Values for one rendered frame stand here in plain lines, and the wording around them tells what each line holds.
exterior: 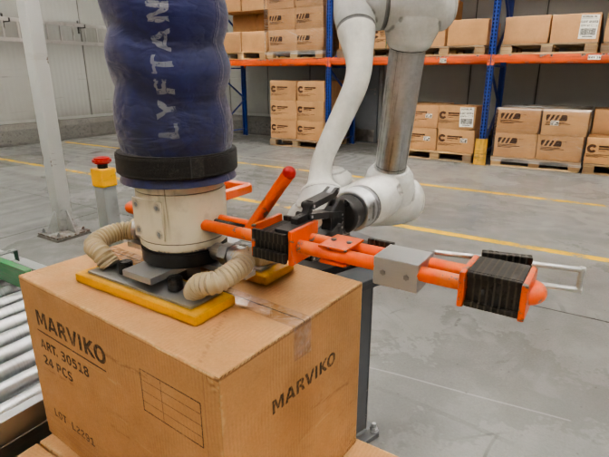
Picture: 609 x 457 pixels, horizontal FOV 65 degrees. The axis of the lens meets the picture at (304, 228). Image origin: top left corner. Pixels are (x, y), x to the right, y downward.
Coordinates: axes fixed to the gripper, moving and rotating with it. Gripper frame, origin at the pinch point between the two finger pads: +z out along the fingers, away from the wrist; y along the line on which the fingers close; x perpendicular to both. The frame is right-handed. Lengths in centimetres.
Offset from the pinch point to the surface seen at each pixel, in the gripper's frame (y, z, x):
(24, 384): 54, 12, 82
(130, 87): -24.8, 10.1, 25.7
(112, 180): 12, -48, 117
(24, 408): 46, 22, 61
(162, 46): -31.1, 7.5, 19.9
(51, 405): 44, 19, 53
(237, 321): 13.1, 9.2, 5.3
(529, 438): 108, -110, -35
